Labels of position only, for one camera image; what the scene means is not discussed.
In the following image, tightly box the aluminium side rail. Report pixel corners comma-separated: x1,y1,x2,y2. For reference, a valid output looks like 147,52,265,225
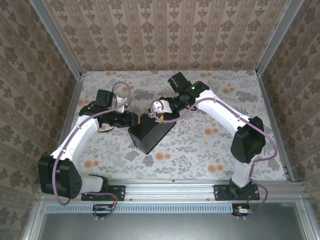
256,71,296,182
56,72,88,153

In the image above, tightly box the small circuit board holder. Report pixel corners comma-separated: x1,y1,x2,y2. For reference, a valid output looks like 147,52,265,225
92,203,114,217
231,203,253,217

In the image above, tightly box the grey slotted cable duct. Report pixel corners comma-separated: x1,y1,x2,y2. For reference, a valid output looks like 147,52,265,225
45,202,236,214

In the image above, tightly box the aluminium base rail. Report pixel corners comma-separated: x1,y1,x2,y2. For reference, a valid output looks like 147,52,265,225
34,181,307,202

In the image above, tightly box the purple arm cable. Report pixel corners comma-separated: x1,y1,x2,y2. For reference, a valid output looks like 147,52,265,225
149,97,278,221
53,81,134,221

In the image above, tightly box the grey metal sheet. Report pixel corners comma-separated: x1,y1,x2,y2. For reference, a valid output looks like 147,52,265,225
23,199,316,240

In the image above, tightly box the aluminium frame post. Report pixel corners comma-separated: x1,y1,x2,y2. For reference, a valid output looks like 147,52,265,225
28,0,84,79
255,0,305,76

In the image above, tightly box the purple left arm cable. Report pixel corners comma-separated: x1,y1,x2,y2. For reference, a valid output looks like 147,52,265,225
53,81,134,221

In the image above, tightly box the black box with painted lid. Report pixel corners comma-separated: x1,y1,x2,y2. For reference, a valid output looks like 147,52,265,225
127,113,175,155

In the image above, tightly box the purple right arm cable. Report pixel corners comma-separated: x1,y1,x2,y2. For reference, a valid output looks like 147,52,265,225
149,97,278,221

